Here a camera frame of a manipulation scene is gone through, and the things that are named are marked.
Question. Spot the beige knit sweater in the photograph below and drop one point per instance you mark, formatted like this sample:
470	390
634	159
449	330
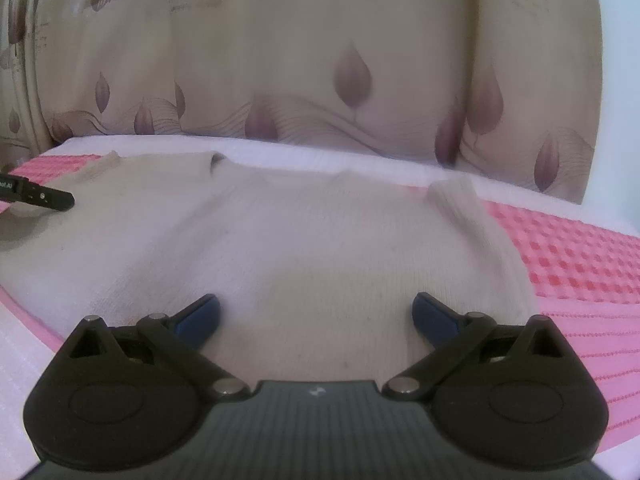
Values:
315	273

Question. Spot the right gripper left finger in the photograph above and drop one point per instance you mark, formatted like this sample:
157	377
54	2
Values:
128	395

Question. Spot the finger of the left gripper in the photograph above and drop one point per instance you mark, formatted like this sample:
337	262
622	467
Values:
16	189

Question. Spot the pink checkered bed sheet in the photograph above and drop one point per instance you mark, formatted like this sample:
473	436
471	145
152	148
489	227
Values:
584	265

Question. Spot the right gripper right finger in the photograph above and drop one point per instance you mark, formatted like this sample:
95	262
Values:
507	394

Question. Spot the beige leaf-pattern curtain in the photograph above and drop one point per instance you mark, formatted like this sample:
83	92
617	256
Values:
510	89

